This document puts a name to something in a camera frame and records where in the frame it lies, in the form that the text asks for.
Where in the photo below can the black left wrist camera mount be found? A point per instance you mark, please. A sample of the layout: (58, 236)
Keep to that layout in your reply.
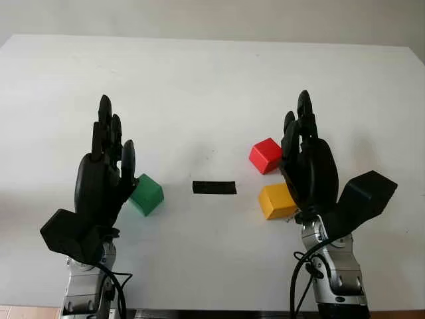
(66, 232)

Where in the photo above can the red cube block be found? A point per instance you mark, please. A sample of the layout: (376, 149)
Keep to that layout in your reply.
(264, 154)

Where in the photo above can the black tape strip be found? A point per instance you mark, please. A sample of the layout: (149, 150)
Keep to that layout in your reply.
(214, 187)

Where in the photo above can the yellow cube block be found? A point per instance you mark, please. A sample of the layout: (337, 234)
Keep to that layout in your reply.
(274, 202)

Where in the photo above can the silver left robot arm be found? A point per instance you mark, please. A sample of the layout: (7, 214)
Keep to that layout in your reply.
(83, 292)

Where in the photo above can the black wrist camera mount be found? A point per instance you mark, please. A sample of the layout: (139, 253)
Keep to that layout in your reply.
(66, 232)
(365, 196)

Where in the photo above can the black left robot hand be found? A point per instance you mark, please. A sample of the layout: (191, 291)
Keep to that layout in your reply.
(96, 186)

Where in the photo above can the dark grey robot torso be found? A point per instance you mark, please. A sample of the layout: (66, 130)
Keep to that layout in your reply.
(216, 315)

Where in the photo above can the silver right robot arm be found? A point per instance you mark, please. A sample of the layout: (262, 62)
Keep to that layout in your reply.
(345, 276)

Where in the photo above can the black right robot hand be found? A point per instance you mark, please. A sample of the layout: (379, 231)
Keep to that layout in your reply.
(315, 176)

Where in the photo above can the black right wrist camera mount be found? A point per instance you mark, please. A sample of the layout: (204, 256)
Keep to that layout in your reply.
(365, 196)

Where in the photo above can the green cube block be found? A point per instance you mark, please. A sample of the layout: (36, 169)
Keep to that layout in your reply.
(147, 196)

